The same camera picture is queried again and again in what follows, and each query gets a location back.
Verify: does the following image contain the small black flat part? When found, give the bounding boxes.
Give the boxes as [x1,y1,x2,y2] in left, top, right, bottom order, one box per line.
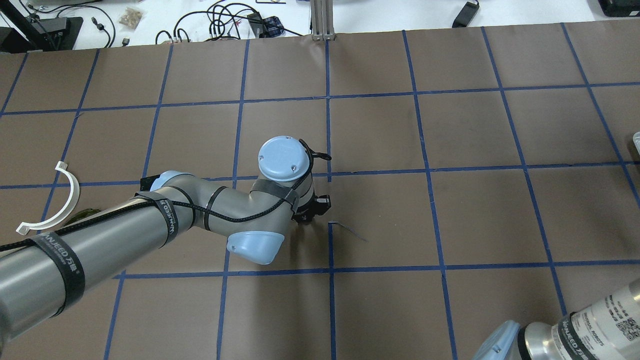
[139,174,160,192]

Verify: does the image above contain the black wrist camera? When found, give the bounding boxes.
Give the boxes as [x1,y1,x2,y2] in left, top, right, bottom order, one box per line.
[314,194,332,213]

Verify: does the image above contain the black power adapter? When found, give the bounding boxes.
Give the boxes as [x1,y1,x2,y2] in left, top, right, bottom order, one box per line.
[451,0,480,28]

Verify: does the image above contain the white curved plastic part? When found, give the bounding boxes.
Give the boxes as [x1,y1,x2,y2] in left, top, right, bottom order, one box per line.
[15,161,81,236]

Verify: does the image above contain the green brake shoe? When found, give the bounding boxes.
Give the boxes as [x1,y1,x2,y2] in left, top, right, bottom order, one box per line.
[64,208,102,226]

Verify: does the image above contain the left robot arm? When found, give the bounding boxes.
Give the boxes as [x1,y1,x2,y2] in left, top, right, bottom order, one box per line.
[0,136,332,346]

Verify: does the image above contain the aluminium frame post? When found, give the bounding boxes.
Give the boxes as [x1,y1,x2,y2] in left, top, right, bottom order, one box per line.
[310,0,336,41]

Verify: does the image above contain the tangled black cables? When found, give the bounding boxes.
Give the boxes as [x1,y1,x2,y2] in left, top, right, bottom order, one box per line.
[155,0,306,45]

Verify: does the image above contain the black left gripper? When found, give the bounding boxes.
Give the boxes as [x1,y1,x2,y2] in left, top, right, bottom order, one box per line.
[291,197,319,224]

